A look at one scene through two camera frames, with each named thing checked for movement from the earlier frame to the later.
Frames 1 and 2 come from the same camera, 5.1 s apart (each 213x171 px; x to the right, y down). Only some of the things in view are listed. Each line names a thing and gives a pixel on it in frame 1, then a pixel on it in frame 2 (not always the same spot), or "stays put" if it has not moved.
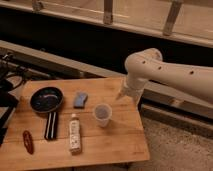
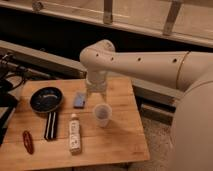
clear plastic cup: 102,113 stays put
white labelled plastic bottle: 75,135 stays put
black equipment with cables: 11,77 stays put
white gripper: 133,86 to 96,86
